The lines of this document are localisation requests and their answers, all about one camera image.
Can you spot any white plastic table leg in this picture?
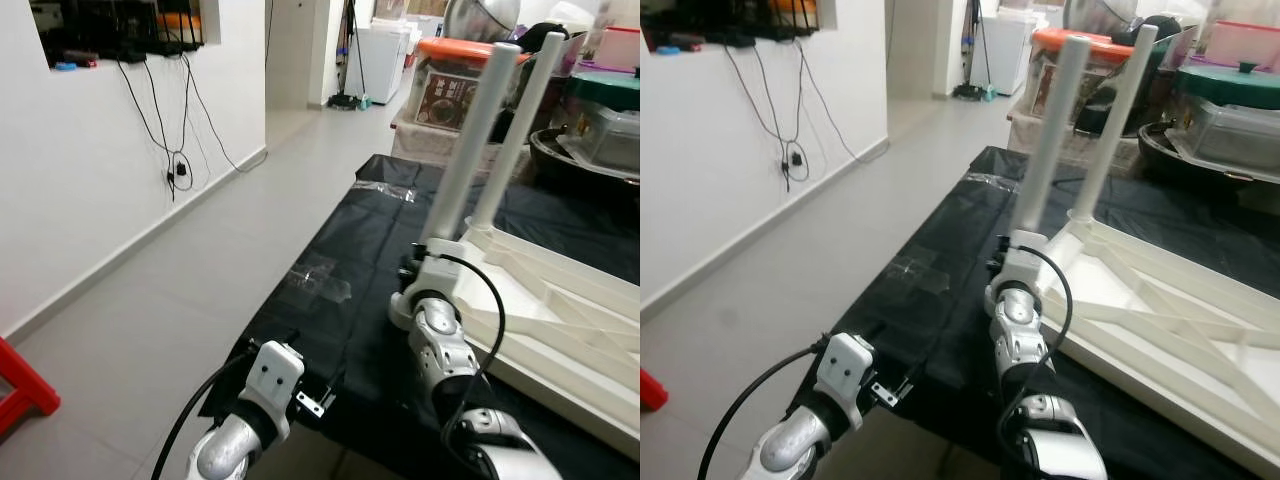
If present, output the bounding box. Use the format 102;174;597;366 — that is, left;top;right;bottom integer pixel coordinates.
1010;35;1093;236
1070;23;1161;223
470;30;566;231
425;42;523;246

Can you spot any cream plastic table top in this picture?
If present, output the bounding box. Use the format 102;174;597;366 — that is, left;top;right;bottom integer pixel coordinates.
388;225;641;461
985;215;1280;479

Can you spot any black tablecloth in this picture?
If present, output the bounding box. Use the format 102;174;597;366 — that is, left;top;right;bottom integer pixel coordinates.
200;152;641;480
785;145;1280;480

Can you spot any clear tape patch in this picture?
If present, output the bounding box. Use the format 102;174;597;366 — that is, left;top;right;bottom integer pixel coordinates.
960;172;1021;193
355;180;416;201
283;255;353;306
880;250;951;296

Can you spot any black bag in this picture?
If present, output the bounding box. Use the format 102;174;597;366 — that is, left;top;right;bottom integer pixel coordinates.
1075;15;1186;136
480;40;581;136

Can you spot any black round basin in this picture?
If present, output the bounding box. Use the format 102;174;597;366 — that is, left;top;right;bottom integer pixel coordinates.
528;125;641;201
1140;118;1280;191

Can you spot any white cabinet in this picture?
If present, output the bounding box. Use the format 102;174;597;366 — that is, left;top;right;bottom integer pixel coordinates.
345;20;416;104
970;10;1041;96

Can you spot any orange plastic lid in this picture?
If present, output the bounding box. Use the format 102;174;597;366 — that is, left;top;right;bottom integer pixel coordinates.
418;36;531;66
1030;28;1136;61

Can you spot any red plastic stool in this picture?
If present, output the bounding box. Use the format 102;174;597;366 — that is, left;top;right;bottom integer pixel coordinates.
0;338;61;441
640;368;669;413

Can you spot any clear plastic storage box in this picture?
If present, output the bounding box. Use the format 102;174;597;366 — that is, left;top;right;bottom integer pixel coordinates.
570;105;641;176
1180;92;1280;166

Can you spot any silver metal bowl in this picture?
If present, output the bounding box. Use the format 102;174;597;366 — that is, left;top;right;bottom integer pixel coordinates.
1065;0;1139;36
445;0;523;43

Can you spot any dark green round lid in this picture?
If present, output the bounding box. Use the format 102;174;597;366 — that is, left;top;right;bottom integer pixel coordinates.
565;68;641;111
1175;60;1280;109

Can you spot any pink plastic box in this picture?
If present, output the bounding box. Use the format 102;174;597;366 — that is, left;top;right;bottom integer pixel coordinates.
598;25;641;71
1205;18;1280;66

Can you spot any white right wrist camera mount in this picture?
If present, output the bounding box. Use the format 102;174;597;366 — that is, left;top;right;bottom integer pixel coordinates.
390;240;461;326
985;228;1049;311

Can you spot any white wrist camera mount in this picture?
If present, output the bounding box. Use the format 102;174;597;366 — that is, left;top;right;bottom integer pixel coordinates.
815;333;876;431
985;228;1049;311
390;240;461;326
245;340;306;441

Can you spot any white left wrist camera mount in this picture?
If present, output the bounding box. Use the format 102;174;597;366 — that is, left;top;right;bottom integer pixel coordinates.
245;340;306;441
815;333;876;431

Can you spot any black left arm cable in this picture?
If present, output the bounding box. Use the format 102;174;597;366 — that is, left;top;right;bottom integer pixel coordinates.
150;345;263;480
698;340;831;480

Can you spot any thin black wall cable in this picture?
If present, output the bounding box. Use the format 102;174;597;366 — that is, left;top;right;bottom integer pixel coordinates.
115;55;266;201
725;45;891;193

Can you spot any black wall shelf rack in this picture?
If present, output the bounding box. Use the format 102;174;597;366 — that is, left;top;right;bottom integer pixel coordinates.
640;0;819;46
30;0;206;66

